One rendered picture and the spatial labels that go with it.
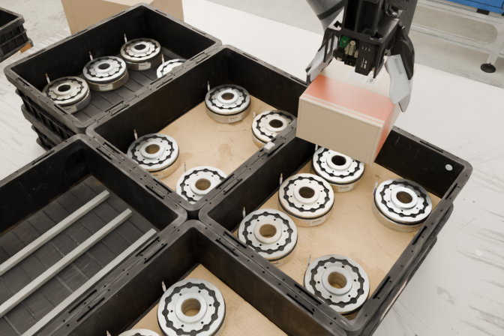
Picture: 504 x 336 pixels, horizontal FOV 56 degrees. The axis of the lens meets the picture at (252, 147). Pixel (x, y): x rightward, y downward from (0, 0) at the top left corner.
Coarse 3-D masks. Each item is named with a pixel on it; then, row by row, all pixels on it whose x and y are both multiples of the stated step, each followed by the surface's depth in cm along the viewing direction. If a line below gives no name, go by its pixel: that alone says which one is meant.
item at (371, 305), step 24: (288, 144) 87; (432, 144) 86; (456, 192) 78; (432, 216) 75; (240, 240) 71; (264, 264) 68; (408, 264) 70; (384, 288) 66; (336, 312) 63; (360, 312) 63
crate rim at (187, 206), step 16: (224, 48) 108; (192, 64) 103; (144, 96) 96; (112, 112) 92; (96, 128) 89; (288, 128) 89; (128, 160) 83; (256, 160) 83; (144, 176) 80; (208, 192) 78; (192, 208) 76
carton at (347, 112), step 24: (336, 72) 70; (384, 72) 70; (312, 96) 66; (336, 96) 66; (360, 96) 66; (384, 96) 66; (312, 120) 67; (336, 120) 65; (360, 120) 63; (384, 120) 62; (336, 144) 68; (360, 144) 65
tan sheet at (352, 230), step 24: (384, 168) 95; (336, 192) 91; (360, 192) 91; (336, 216) 87; (360, 216) 87; (312, 240) 83; (336, 240) 83; (360, 240) 83; (384, 240) 83; (408, 240) 83; (288, 264) 80; (360, 264) 80; (384, 264) 80; (336, 288) 77
